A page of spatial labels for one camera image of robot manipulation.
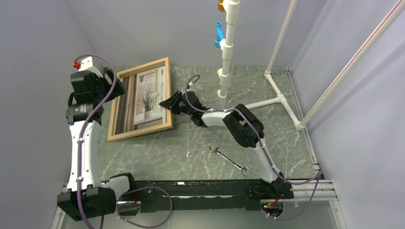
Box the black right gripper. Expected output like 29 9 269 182
159 92 193 117

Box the wooden picture frame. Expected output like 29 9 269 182
107 57 173 141

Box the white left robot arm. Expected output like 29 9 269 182
57 67 138 221

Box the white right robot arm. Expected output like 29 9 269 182
159 91 291 198

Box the silver open-end wrench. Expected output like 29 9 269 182
209 145 251 176

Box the white PVC pipe stand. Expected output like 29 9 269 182
230 0 405 131

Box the blue pipe fitting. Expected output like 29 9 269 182
214 22 225 48

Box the orange pipe fitting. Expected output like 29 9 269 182
217 0 225 12

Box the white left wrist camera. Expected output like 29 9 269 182
73 56 105 77

